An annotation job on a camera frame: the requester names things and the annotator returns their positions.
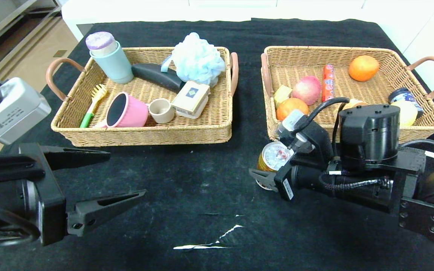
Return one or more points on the yellow green fruit slice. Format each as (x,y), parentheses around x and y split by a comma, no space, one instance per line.
(281,95)

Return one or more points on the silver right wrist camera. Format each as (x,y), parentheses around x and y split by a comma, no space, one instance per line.
(294,128)

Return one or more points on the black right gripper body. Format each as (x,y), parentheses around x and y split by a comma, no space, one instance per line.
(287,184)

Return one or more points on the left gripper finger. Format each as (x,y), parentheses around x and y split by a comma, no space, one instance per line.
(100,209)
(74,156)

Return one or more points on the light blue bath loofah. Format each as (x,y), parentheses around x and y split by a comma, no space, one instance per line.
(198,60)

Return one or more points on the orange sausage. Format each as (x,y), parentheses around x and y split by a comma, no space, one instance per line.
(328,82)

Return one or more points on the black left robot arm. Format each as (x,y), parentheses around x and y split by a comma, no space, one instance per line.
(2,177)

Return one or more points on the small beige mug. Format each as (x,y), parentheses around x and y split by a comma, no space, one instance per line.
(162,113)

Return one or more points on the orange fruit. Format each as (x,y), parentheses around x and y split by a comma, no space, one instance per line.
(364,68)
(288,107)

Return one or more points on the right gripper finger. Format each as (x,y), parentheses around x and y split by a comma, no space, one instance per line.
(264,178)

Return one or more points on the black tablecloth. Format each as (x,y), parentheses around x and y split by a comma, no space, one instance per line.
(202,169)

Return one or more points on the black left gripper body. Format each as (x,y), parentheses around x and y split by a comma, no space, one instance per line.
(51,195)

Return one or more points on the teal plastic cup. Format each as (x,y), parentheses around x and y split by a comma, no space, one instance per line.
(118,67)

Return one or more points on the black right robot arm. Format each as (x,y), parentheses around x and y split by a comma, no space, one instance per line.
(371,131)

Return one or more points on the pink saucepan grey inside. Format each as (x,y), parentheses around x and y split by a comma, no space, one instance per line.
(136,113)

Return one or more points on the yellow lemon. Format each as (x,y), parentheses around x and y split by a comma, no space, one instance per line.
(407,113)

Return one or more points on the blue white jar black lid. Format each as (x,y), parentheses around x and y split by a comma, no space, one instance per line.
(403,94)

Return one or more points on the dark grey curved brush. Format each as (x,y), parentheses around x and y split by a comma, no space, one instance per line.
(153,73)

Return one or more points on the red apple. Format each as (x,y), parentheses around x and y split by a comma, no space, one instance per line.
(306,90)

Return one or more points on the white low table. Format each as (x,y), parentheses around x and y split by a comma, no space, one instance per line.
(145,13)

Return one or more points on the beige bottle purple cap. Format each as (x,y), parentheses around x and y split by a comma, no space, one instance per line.
(101,40)

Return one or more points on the brown bread roll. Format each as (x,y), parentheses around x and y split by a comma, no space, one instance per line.
(354,102)

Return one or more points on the gold white card box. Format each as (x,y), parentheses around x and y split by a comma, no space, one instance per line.
(190,97)

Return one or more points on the gold drink can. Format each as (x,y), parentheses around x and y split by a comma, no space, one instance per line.
(273,156)

